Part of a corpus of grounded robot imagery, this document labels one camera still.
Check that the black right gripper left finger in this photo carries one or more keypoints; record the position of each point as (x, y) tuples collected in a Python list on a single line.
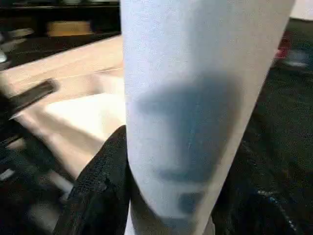
[(98, 191)]

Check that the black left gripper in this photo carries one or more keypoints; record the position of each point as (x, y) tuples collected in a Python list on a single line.
[(24, 156)]

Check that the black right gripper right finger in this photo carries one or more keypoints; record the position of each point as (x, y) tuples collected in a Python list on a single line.
[(264, 196)]

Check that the white table top frame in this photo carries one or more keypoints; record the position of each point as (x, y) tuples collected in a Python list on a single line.
[(83, 98)]

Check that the white plastic table leg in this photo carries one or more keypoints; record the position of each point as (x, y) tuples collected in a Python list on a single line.
[(195, 107)]

